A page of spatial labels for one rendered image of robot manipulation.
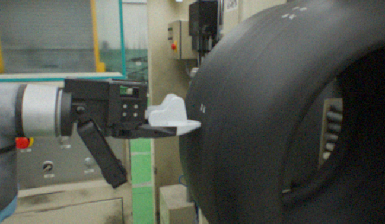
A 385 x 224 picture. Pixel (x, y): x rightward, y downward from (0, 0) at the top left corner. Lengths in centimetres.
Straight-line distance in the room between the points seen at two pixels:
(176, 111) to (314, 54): 21
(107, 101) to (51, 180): 74
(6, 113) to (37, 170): 72
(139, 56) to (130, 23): 102
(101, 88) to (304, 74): 28
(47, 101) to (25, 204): 75
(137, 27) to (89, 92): 908
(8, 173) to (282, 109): 38
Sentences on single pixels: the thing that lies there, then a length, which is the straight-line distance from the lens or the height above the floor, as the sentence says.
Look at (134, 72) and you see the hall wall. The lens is 943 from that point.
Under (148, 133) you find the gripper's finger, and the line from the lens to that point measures 43.
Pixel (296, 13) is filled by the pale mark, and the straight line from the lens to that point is 48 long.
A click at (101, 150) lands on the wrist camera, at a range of 45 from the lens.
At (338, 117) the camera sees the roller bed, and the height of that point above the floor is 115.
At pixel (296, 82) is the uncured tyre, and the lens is 42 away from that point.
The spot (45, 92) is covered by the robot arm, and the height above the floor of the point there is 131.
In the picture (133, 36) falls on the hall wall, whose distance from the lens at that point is 948.
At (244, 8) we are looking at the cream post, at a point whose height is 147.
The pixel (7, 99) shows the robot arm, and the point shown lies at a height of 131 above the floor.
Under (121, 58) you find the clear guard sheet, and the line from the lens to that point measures 103.
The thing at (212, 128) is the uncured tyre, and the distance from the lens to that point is 44.
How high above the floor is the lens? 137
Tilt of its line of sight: 12 degrees down
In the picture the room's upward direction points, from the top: straight up
